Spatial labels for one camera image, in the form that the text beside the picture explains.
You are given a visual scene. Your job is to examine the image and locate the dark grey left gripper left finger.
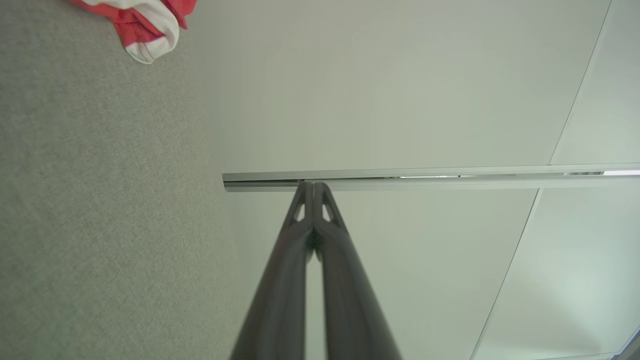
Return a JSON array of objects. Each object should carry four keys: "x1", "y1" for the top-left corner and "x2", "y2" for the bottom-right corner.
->
[{"x1": 230, "y1": 181, "x2": 315, "y2": 360}]

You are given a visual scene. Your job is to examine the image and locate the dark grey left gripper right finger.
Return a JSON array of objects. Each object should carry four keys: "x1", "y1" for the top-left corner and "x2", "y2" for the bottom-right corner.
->
[{"x1": 313, "y1": 182, "x2": 404, "y2": 360}]

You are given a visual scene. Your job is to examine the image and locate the red number 23 basketball jersey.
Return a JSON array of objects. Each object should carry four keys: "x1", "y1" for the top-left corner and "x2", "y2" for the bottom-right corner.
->
[{"x1": 67, "y1": 0, "x2": 198, "y2": 65}]

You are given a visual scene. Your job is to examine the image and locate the grey metal wall rail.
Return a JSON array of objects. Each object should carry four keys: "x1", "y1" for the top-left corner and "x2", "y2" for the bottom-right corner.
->
[{"x1": 222, "y1": 163, "x2": 640, "y2": 193}]

